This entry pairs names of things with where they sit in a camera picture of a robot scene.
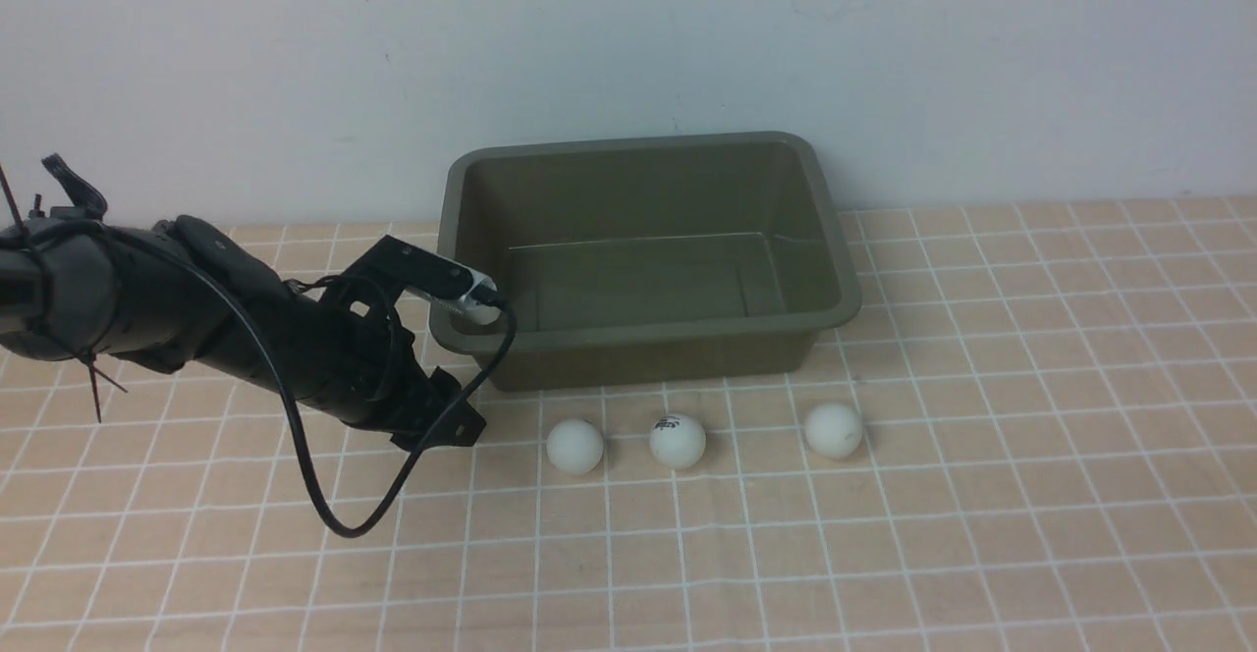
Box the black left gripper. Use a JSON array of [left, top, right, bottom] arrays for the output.
[[287, 279, 486, 454]]

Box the white ping-pong ball with logo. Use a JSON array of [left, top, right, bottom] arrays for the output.
[[649, 413, 708, 471]]

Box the plain white ping-pong ball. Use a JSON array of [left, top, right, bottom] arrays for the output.
[[802, 403, 865, 460]]

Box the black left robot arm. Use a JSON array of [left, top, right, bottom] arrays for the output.
[[3, 155, 486, 452]]

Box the olive green plastic bin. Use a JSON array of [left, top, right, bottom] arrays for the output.
[[437, 132, 864, 392]]

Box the orange checkered tablecloth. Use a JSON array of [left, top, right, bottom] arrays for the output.
[[1, 196, 1256, 651]]

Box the black left camera cable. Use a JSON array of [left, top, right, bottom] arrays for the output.
[[118, 230, 518, 539]]

